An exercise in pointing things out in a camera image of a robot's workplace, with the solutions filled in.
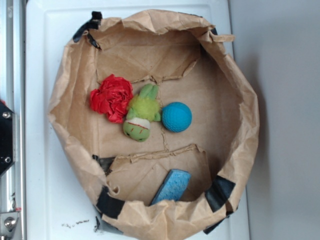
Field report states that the blue textured ball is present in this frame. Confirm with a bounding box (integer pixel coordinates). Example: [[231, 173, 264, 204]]
[[161, 102, 193, 133]]

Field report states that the green plush toy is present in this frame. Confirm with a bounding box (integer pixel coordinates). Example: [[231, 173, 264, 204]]
[[123, 83, 161, 142]]

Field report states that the white plastic tray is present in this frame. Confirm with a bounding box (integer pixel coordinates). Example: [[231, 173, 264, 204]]
[[24, 0, 252, 240]]

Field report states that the blue sponge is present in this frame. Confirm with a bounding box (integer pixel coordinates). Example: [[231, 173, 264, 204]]
[[151, 169, 191, 205]]

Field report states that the brown paper bag bin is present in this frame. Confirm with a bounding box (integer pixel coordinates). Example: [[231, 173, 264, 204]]
[[48, 9, 260, 240]]

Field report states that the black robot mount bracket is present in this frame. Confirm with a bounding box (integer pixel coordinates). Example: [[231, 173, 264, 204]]
[[0, 100, 14, 177]]

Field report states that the red crumpled paper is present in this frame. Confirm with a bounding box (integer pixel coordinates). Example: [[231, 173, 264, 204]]
[[89, 74, 133, 124]]

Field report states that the metal rail frame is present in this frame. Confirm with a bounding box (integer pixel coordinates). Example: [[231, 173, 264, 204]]
[[0, 0, 27, 240]]

